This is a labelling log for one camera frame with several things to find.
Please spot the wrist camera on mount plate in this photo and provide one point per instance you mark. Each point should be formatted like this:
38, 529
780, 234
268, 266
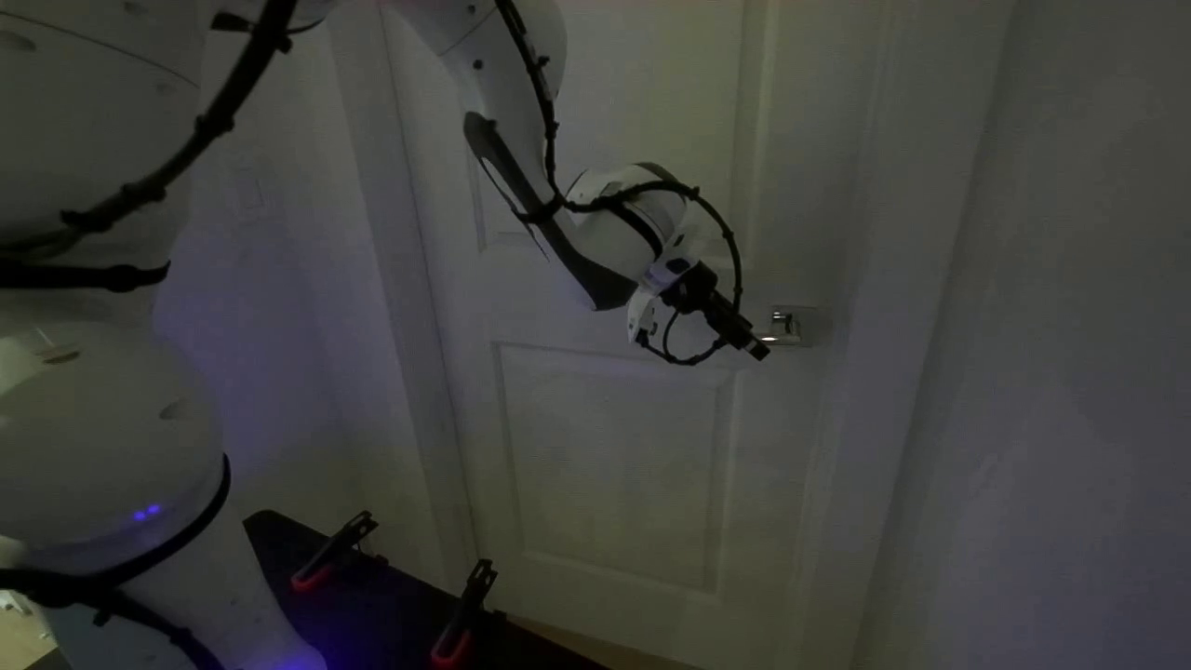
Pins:
649, 311

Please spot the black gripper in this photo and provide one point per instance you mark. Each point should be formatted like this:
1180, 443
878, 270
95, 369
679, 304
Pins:
692, 294

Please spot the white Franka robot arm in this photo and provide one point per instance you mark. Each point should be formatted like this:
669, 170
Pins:
97, 409

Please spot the white panel door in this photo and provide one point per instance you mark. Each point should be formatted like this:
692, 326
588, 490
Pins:
607, 497

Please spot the black base board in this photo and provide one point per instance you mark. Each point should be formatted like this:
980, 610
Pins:
375, 618

